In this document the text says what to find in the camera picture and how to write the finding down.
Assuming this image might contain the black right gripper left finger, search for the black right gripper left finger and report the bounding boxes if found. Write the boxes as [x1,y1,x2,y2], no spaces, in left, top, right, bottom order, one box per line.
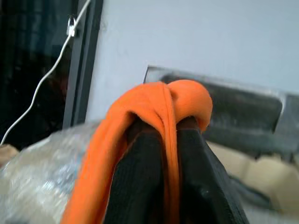
[103,119,165,224]

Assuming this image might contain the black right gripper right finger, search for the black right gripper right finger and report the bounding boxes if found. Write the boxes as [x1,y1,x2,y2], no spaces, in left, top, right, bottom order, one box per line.
[176,116,249,224]

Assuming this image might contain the orange cloth garment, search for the orange cloth garment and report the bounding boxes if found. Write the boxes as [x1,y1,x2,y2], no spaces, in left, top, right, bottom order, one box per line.
[60,79,214,224]

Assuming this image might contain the cream cushion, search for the cream cushion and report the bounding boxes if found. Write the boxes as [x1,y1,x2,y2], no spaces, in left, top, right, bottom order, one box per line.
[206,141,299,217]

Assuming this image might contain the grey metal framed opening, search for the grey metal framed opening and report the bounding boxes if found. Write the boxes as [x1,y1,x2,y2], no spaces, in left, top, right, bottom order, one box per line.
[142,65,299,161]

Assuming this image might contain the clear plastic wrapped bundle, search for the clear plastic wrapped bundle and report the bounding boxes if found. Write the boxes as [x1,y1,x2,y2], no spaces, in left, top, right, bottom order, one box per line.
[0,120,110,224]

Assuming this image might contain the dark grey door frame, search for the dark grey door frame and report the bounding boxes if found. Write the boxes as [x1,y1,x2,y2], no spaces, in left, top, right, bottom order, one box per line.
[62,0,104,129]

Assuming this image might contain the white thin cable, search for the white thin cable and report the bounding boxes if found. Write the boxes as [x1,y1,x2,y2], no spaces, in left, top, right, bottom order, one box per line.
[0,0,91,146]

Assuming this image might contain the white cable clip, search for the white cable clip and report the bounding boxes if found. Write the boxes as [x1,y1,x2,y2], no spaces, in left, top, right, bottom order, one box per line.
[66,14,78,37]

